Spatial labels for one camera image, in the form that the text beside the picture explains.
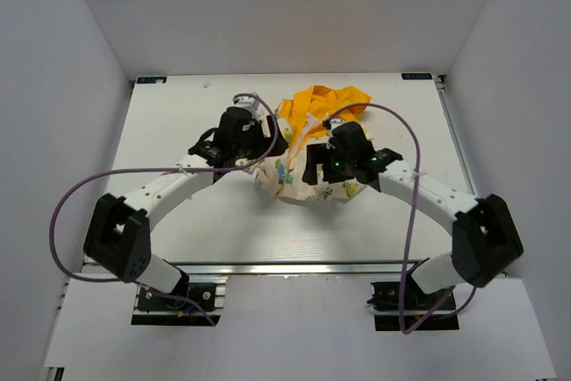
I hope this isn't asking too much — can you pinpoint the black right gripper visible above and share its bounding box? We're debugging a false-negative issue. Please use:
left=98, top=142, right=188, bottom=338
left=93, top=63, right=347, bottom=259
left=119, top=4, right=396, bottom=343
left=303, top=143, right=356, bottom=186

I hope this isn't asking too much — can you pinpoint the yellow cream dinosaur print jacket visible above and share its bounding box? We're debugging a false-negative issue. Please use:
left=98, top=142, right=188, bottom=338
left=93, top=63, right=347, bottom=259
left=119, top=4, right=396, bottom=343
left=252, top=86, right=371, bottom=202

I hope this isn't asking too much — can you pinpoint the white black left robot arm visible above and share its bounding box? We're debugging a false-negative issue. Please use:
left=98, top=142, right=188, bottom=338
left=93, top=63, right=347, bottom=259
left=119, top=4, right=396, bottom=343
left=83, top=100, right=287, bottom=310

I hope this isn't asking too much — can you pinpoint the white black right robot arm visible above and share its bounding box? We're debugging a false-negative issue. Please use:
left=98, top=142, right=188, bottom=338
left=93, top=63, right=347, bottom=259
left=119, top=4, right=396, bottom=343
left=302, top=122, right=524, bottom=310

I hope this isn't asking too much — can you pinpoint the blue left corner label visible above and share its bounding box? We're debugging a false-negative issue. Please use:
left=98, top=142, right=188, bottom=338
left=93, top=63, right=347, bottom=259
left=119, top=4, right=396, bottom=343
left=136, top=76, right=167, bottom=85

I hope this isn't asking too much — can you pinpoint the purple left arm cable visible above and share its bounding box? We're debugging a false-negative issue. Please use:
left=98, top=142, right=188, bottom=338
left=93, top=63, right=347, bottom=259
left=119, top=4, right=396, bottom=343
left=48, top=93, right=280, bottom=327

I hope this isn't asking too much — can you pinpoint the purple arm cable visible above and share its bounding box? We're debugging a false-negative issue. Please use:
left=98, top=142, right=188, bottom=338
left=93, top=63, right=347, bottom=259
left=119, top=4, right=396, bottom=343
left=323, top=103, right=478, bottom=335
left=48, top=93, right=280, bottom=327

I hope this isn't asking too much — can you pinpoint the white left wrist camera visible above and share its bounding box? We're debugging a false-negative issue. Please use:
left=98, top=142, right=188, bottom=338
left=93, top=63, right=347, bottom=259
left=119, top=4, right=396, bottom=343
left=233, top=93, right=261, bottom=117

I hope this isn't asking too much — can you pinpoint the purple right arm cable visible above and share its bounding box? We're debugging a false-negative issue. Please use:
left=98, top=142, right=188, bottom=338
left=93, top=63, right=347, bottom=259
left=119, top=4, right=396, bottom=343
left=323, top=103, right=478, bottom=335

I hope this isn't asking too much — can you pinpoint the aluminium front table rail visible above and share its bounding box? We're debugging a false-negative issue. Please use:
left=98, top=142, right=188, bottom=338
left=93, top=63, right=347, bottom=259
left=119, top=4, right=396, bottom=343
left=178, top=261, right=401, bottom=276

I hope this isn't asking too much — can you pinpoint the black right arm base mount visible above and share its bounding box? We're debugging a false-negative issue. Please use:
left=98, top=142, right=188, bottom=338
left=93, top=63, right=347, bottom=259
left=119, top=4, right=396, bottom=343
left=364, top=273, right=460, bottom=332

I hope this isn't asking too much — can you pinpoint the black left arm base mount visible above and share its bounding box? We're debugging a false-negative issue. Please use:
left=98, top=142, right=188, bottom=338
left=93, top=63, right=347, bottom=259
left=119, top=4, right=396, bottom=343
left=131, top=276, right=227, bottom=327

